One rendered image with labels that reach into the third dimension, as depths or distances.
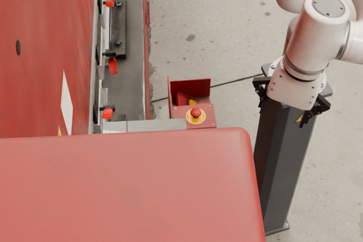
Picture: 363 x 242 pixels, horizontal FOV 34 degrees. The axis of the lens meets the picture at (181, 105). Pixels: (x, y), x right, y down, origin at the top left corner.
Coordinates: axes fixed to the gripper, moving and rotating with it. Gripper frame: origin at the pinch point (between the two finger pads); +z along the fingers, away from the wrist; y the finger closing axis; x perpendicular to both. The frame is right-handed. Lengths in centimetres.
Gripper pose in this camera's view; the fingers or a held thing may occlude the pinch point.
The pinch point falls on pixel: (282, 113)
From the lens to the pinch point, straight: 133.3
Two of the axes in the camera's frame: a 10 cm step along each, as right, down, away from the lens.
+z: -1.2, 6.2, 7.8
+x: -3.3, 7.1, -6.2
